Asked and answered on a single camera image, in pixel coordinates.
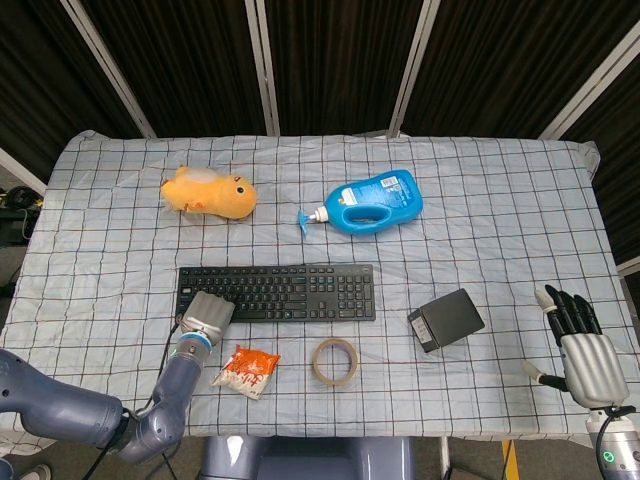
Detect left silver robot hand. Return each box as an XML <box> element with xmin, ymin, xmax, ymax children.
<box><xmin>179</xmin><ymin>290</ymin><xmax>236</xmax><ymax>348</ymax></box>

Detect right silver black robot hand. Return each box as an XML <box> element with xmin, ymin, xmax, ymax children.
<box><xmin>521</xmin><ymin>284</ymin><xmax>631</xmax><ymax>412</ymax></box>

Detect black computer keyboard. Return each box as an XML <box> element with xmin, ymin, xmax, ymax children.
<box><xmin>174</xmin><ymin>264</ymin><xmax>377</xmax><ymax>324</ymax></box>

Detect orange white snack bag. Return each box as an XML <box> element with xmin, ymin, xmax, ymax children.
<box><xmin>209</xmin><ymin>344</ymin><xmax>282</xmax><ymax>401</ymax></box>

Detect orange plush toy animal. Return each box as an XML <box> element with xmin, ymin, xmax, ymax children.
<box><xmin>160</xmin><ymin>164</ymin><xmax>258</xmax><ymax>222</ymax></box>

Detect blue checkered tablecloth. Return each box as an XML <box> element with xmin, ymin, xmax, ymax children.
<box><xmin>0</xmin><ymin>129</ymin><xmax>627</xmax><ymax>448</ymax></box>

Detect clear packing tape roll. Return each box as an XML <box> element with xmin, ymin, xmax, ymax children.
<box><xmin>311</xmin><ymin>337</ymin><xmax>361</xmax><ymax>388</ymax></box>

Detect black cardboard box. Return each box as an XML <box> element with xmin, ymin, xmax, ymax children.
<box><xmin>406</xmin><ymin>287</ymin><xmax>486</xmax><ymax>354</ymax></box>

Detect grey robot torso base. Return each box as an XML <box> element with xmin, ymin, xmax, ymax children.
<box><xmin>199</xmin><ymin>435</ymin><xmax>416</xmax><ymax>480</ymax></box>

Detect blue pump detergent bottle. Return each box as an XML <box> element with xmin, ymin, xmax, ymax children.
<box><xmin>297</xmin><ymin>168</ymin><xmax>424</xmax><ymax>236</ymax></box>

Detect black equipment on floor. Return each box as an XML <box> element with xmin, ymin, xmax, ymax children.
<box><xmin>0</xmin><ymin>184</ymin><xmax>44</xmax><ymax>244</ymax></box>

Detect white sneaker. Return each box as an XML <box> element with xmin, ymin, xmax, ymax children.
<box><xmin>12</xmin><ymin>463</ymin><xmax>53</xmax><ymax>480</ymax></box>

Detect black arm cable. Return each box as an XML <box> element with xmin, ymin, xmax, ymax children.
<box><xmin>97</xmin><ymin>324</ymin><xmax>184</xmax><ymax>451</ymax></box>

